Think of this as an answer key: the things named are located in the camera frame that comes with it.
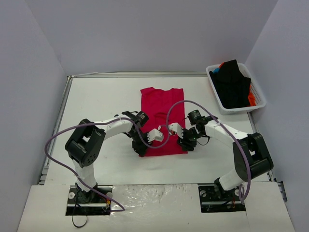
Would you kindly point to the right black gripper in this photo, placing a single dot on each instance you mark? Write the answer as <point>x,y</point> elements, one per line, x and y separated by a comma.
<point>186,142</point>

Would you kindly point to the white plastic basket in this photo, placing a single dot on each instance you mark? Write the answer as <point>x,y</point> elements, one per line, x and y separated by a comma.
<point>255,89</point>

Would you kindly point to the black t shirt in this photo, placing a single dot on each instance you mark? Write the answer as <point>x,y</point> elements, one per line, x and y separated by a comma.
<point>231,85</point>

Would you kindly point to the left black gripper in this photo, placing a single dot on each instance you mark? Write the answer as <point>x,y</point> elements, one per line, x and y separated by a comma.
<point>139,147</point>

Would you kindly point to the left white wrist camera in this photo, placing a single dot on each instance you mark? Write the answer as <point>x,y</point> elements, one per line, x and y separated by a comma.
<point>155,135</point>

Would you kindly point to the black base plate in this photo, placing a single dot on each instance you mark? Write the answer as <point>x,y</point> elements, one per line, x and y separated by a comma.
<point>86,204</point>
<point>210,202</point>

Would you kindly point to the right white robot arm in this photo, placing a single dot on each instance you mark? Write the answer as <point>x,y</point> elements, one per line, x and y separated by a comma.
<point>250,153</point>

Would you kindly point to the red t shirt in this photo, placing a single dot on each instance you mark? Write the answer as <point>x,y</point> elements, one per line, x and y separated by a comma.
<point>155,103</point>

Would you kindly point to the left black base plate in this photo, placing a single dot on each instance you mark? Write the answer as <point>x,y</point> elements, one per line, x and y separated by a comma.
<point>86,204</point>

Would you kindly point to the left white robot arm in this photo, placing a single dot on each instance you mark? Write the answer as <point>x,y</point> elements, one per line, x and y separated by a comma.
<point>85,144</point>

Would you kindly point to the orange t shirt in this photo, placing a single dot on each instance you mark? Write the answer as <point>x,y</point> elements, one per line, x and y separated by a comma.
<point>251,99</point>

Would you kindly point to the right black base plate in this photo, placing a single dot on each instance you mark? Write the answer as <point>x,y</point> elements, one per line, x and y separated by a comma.
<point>210,202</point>

